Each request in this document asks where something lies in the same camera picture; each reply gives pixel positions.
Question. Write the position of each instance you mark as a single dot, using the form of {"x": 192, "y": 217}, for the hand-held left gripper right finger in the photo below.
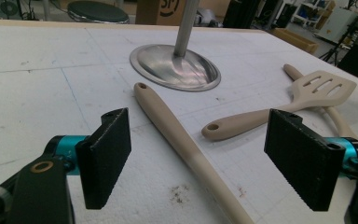
{"x": 301, "y": 161}

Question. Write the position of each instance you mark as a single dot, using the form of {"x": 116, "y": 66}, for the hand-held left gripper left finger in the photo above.
{"x": 105, "y": 161}

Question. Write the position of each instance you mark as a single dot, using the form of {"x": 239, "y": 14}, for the beige slotted turner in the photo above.
{"x": 320, "y": 90}

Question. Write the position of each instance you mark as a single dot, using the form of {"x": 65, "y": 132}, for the beige perforated skimmer spoon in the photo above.
{"x": 174, "y": 130}

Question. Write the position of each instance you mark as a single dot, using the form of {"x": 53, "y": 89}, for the metal utensil rack stand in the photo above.
{"x": 174, "y": 67}

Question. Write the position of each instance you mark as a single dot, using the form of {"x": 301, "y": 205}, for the white foam mat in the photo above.
{"x": 43, "y": 93}

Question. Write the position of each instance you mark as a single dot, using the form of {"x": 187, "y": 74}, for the light wooden box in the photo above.
{"x": 295, "y": 39}

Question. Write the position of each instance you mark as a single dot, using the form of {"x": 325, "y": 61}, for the black round stool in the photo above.
{"x": 98, "y": 11}

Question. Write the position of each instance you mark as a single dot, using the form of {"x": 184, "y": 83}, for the cardboard box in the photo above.
{"x": 160, "y": 11}

